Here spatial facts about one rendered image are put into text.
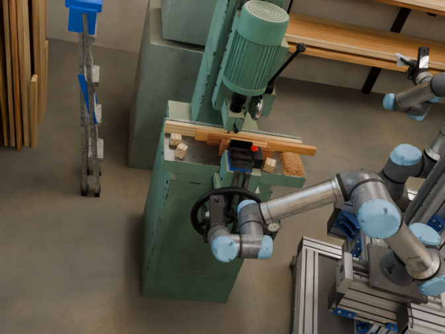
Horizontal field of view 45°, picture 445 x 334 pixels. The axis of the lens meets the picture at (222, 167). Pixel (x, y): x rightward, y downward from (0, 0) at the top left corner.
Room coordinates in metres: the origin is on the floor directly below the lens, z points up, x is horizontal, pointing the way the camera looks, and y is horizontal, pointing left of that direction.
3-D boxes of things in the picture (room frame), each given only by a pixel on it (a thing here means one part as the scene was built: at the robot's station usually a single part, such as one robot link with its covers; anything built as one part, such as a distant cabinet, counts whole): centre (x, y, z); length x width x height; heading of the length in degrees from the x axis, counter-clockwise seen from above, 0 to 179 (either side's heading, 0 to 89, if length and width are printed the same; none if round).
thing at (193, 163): (1.76, -0.04, 0.87); 0.61 x 0.30 x 0.06; 107
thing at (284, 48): (2.10, -0.06, 1.22); 0.09 x 0.08 x 0.15; 17
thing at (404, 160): (2.02, -0.75, 0.98); 0.13 x 0.12 x 0.14; 107
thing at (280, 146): (1.89, -0.11, 0.92); 0.54 x 0.02 x 0.04; 107
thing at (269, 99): (2.08, -0.07, 1.02); 0.09 x 0.07 x 0.12; 107
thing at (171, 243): (1.97, 0.06, 0.35); 0.58 x 0.45 x 0.71; 17
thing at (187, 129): (1.88, -0.01, 0.92); 0.60 x 0.02 x 0.05; 107
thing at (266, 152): (1.79, -0.08, 0.93); 0.22 x 0.01 x 0.06; 107
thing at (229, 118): (1.87, 0.03, 1.03); 0.14 x 0.07 x 0.09; 17
